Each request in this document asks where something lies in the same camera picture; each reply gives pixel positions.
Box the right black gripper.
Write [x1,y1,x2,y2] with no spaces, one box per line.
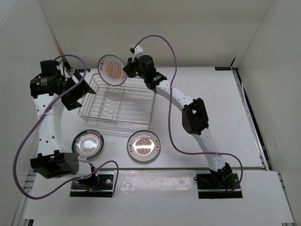
[123,56,147,81]

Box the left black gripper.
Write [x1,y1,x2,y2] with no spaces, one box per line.
[61,71,96,111]

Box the orange sunburst plate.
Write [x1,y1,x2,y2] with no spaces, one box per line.
[126,130,161,164]
[98,54,127,86]

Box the chrome wire dish rack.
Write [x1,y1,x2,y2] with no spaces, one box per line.
[78,73,156,130]

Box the green rimmed white plate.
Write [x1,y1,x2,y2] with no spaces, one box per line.
[71,129,105,161]

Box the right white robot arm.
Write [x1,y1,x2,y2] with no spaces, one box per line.
[123,45,232,188]

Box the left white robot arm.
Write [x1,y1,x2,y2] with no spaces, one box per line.
[30,60,99,188]

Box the small dark wall label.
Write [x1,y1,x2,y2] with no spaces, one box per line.
[215,67,231,71]

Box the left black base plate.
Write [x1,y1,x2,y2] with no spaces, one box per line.
[69,171,115,198]

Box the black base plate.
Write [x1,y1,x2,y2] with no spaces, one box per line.
[69,171,115,198]
[193,173,243,199]

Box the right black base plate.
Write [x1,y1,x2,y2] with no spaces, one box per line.
[193,173,243,199]

